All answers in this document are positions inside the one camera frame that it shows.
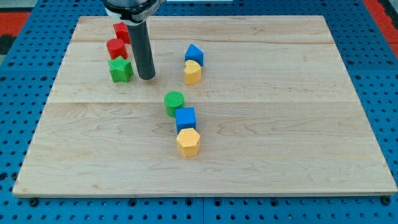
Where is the green cylinder block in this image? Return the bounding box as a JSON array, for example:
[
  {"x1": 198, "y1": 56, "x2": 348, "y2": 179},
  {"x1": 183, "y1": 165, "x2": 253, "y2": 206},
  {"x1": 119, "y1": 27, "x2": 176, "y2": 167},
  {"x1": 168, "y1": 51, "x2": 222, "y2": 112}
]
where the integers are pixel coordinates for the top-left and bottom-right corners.
[{"x1": 164, "y1": 91, "x2": 185, "y2": 118}]

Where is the red block behind rod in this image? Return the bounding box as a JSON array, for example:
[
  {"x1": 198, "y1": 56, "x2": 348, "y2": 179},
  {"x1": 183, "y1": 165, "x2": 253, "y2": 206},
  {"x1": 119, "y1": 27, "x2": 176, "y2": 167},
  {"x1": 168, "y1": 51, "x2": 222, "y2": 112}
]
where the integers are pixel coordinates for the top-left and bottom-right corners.
[{"x1": 113, "y1": 22, "x2": 131, "y2": 44}]

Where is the yellow hexagon block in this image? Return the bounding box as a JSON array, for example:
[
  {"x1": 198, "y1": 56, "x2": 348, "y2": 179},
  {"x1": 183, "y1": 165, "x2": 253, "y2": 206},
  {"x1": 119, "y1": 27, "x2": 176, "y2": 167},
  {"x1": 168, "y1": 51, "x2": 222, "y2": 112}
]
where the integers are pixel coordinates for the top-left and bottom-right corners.
[{"x1": 176, "y1": 128, "x2": 201, "y2": 157}]

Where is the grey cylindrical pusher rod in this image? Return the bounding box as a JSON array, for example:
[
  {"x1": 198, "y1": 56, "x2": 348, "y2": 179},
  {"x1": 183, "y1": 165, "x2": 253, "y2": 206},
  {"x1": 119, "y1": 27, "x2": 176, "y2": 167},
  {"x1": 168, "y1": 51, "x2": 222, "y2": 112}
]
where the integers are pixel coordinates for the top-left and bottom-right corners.
[{"x1": 127, "y1": 22, "x2": 155, "y2": 80}]

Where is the green star block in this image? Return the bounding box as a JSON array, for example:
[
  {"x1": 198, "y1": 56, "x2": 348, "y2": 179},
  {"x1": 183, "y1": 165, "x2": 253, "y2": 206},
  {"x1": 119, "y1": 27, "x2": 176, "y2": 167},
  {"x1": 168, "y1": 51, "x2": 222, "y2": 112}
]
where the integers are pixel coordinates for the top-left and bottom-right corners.
[{"x1": 108, "y1": 56, "x2": 134, "y2": 83}]

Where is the yellow heart block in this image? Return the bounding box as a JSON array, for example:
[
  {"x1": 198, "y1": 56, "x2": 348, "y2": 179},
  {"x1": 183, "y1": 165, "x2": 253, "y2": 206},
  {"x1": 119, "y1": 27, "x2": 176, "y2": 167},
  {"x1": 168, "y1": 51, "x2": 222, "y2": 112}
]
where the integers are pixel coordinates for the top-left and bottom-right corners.
[{"x1": 184, "y1": 60, "x2": 201, "y2": 85}]

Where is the red cylinder block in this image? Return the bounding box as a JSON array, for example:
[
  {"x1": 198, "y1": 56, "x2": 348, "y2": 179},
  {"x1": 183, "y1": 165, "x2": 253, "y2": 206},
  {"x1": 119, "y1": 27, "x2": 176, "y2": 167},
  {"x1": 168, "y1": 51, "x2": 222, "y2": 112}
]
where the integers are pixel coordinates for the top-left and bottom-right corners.
[{"x1": 106, "y1": 39, "x2": 128, "y2": 60}]

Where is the wooden board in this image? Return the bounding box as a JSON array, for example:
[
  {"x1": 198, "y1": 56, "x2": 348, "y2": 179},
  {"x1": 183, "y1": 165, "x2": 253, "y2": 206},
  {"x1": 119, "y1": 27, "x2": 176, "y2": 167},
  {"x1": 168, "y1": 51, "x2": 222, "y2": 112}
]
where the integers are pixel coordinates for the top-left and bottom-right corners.
[{"x1": 12, "y1": 16, "x2": 397, "y2": 198}]

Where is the blue triangle block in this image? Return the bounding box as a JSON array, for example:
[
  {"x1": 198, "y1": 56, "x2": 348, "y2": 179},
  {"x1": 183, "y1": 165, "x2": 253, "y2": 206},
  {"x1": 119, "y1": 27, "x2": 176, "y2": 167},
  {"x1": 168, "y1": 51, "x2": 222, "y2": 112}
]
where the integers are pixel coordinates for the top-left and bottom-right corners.
[{"x1": 184, "y1": 44, "x2": 204, "y2": 66}]

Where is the blue cube block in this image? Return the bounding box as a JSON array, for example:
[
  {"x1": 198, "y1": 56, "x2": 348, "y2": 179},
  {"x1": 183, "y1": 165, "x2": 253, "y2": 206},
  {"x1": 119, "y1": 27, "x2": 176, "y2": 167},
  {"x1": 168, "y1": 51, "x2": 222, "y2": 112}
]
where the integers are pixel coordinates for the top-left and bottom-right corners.
[{"x1": 175, "y1": 107, "x2": 197, "y2": 133}]

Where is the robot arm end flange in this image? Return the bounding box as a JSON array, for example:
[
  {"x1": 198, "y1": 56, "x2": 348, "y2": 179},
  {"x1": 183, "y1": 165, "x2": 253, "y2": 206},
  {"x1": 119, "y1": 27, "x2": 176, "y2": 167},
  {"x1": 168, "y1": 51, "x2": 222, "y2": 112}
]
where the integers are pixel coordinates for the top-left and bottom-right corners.
[{"x1": 103, "y1": 0, "x2": 164, "y2": 24}]

